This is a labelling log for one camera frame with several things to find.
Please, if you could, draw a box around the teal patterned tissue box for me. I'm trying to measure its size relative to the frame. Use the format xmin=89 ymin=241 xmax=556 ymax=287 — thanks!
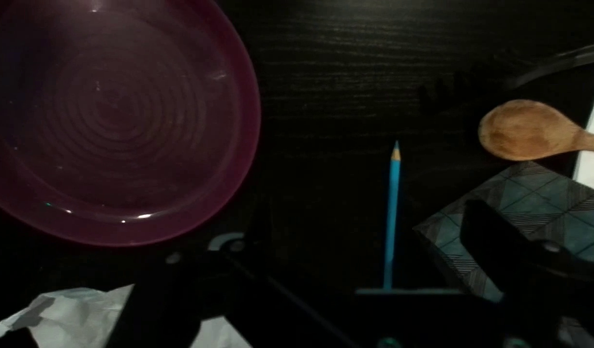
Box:
xmin=412 ymin=161 xmax=594 ymax=306

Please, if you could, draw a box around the purple plate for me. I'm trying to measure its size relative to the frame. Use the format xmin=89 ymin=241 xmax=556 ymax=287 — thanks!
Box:
xmin=0 ymin=0 xmax=265 ymax=250

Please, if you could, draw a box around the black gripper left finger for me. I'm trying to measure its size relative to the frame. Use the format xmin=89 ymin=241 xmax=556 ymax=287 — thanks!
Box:
xmin=107 ymin=192 xmax=277 ymax=348

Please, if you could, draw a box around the blue pencil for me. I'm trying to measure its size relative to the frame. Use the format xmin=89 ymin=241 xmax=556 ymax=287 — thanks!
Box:
xmin=381 ymin=140 xmax=405 ymax=295

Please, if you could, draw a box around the wooden spoon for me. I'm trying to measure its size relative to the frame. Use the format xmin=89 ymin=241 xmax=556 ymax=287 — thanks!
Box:
xmin=476 ymin=97 xmax=594 ymax=165

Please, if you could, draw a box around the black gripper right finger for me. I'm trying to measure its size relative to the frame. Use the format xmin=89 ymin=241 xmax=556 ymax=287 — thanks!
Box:
xmin=461 ymin=198 xmax=594 ymax=348

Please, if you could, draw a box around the crumpled white napkin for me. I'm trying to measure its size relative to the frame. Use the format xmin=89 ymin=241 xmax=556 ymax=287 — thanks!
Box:
xmin=0 ymin=283 xmax=254 ymax=348

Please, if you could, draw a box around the black utensil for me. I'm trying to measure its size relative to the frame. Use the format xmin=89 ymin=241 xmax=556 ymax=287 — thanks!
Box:
xmin=499 ymin=41 xmax=594 ymax=94

